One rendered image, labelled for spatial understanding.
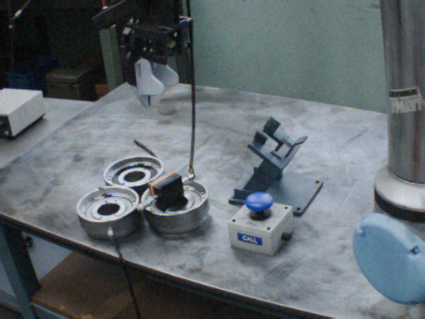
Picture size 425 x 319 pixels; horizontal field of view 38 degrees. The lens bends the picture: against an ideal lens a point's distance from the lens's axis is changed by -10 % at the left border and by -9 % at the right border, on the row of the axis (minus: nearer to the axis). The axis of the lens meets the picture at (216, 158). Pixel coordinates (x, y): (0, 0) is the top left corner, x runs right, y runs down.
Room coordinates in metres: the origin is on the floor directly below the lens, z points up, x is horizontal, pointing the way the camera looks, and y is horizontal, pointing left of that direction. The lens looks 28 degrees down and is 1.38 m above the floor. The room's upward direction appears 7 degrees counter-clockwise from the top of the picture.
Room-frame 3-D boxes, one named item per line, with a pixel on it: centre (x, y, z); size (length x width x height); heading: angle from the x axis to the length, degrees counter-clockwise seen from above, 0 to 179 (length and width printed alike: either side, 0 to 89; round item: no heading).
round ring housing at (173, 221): (0.90, 0.07, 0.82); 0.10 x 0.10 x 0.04
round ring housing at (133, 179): (1.00, 0.14, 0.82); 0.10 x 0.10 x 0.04
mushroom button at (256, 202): (0.81, -0.05, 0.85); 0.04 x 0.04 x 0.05
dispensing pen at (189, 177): (0.88, 0.10, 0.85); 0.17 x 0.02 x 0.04; 133
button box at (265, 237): (0.80, -0.06, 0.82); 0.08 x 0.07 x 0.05; 55
